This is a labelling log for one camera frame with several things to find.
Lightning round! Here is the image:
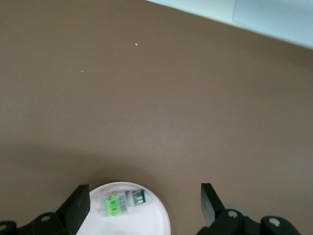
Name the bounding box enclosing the white round dish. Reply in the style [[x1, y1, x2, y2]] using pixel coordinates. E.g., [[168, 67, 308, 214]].
[[77, 181, 171, 235]]

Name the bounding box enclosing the green push button switch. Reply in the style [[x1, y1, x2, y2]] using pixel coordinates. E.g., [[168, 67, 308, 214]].
[[99, 189, 149, 218]]

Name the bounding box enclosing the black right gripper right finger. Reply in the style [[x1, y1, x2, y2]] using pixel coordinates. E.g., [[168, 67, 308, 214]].
[[197, 183, 300, 235]]

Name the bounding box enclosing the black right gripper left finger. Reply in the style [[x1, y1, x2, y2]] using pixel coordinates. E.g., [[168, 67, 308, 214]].
[[0, 184, 91, 235]]

